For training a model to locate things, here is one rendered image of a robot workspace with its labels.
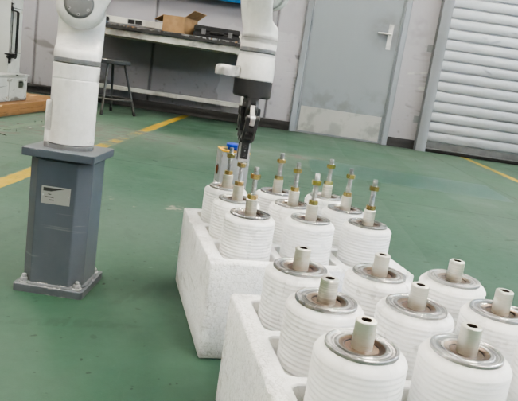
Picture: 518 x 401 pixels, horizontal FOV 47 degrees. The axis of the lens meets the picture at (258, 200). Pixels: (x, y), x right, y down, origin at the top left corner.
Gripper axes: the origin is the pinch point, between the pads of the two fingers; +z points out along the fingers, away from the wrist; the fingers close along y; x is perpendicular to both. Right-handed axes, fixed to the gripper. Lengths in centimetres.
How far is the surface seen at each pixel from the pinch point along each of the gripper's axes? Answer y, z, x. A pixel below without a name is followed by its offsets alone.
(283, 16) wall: 487, -75, -94
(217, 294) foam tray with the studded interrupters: -20.0, 22.8, 3.9
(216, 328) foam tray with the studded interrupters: -19.9, 29.2, 3.2
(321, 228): -15.2, 10.3, -13.9
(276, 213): -2.1, 11.4, -8.2
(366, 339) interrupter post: -65, 8, -5
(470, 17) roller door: 444, -99, -267
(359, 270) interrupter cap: -40.2, 9.6, -12.8
